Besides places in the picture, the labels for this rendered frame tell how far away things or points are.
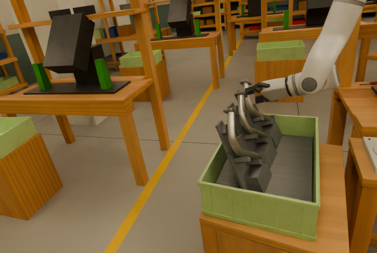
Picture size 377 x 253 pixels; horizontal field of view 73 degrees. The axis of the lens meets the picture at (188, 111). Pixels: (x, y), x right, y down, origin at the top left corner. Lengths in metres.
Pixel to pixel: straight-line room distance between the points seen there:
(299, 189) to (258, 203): 0.23
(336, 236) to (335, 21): 0.72
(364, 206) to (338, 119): 0.95
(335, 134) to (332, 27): 1.38
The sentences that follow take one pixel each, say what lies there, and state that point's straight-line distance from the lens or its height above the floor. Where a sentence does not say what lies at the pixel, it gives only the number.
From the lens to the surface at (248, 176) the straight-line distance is 1.08.
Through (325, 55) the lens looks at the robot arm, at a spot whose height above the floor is 1.38.
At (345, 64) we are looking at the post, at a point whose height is 1.04.
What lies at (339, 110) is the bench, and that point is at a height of 0.69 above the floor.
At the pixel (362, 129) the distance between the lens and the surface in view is 1.54.
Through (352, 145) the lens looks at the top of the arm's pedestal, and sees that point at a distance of 1.47.
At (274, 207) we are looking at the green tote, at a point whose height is 0.91.
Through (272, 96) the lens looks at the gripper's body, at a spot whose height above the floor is 1.20.
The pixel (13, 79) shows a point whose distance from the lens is 6.83.
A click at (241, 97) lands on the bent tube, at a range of 1.11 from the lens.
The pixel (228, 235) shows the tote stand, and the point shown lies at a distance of 1.12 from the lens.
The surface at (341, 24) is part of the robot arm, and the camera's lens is 0.97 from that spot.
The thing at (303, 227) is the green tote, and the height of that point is 0.85.
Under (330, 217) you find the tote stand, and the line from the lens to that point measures 1.16.
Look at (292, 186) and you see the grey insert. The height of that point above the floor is 0.85.
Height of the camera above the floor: 1.61
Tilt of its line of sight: 25 degrees down
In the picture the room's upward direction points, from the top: 8 degrees counter-clockwise
